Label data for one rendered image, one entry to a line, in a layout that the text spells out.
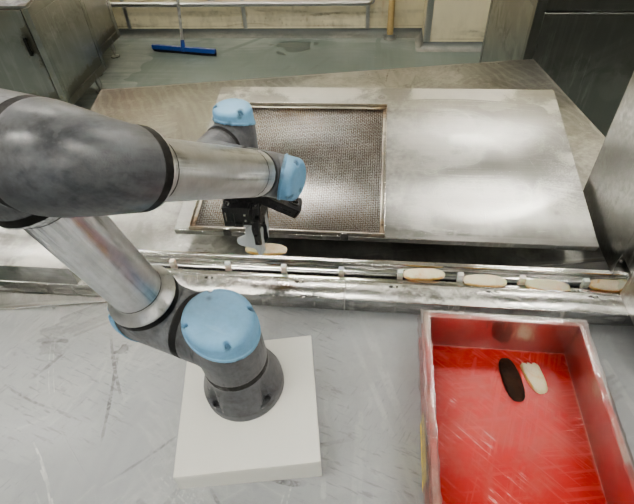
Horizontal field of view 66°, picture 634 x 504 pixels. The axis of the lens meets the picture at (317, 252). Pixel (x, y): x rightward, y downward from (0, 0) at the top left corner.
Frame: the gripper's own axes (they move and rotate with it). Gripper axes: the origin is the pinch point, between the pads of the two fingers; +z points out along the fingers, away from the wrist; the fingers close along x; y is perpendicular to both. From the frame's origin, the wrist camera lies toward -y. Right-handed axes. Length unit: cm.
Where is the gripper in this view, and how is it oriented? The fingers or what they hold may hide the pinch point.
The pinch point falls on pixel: (265, 244)
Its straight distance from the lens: 115.2
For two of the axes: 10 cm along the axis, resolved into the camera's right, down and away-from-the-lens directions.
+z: 0.4, 7.1, 7.0
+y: -9.9, -0.4, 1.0
